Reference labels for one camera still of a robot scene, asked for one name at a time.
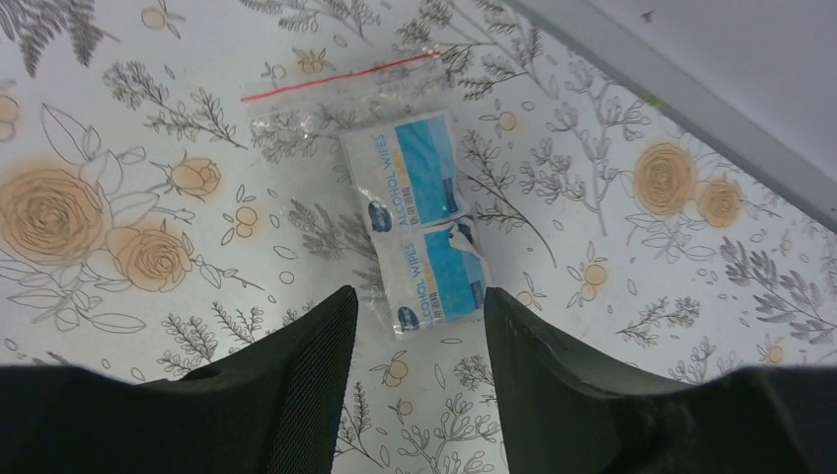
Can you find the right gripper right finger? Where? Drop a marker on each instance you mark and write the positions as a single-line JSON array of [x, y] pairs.
[[566, 407]]

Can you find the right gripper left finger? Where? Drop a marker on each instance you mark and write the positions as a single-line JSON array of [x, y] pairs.
[[272, 407]]

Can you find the alcohol wipes bag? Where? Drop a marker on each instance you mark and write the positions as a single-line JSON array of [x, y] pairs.
[[367, 160]]

